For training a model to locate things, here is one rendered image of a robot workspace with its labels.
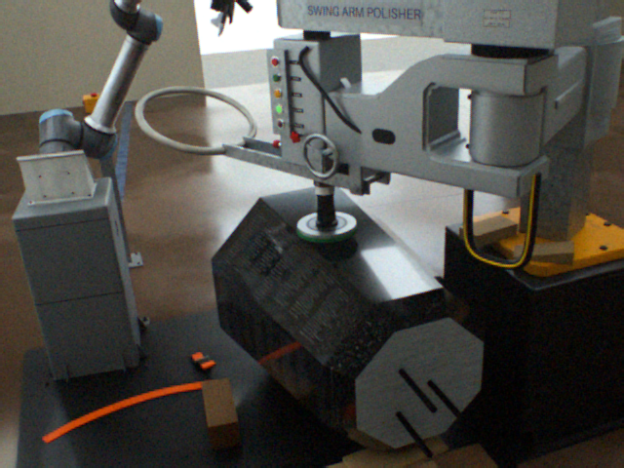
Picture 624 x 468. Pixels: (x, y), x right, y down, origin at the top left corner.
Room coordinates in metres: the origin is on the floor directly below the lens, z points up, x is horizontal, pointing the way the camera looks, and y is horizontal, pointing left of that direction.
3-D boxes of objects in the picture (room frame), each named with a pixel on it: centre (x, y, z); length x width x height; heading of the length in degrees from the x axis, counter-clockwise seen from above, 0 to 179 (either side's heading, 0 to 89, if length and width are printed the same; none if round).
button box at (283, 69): (2.15, 0.09, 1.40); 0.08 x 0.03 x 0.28; 49
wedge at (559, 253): (2.07, -0.80, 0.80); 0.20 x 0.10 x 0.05; 69
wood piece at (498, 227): (2.26, -0.65, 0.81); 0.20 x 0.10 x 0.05; 116
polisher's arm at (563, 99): (2.12, -0.79, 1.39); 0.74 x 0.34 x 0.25; 145
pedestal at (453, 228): (2.29, -0.90, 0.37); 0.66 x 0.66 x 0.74; 18
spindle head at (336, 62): (2.14, -0.10, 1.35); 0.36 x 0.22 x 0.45; 49
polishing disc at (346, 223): (2.19, -0.04, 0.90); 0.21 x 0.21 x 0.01
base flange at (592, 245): (2.29, -0.90, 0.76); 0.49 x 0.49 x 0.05; 18
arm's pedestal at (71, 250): (2.80, 1.13, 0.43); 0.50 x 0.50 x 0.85; 12
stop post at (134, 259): (3.81, 1.23, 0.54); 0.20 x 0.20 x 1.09; 18
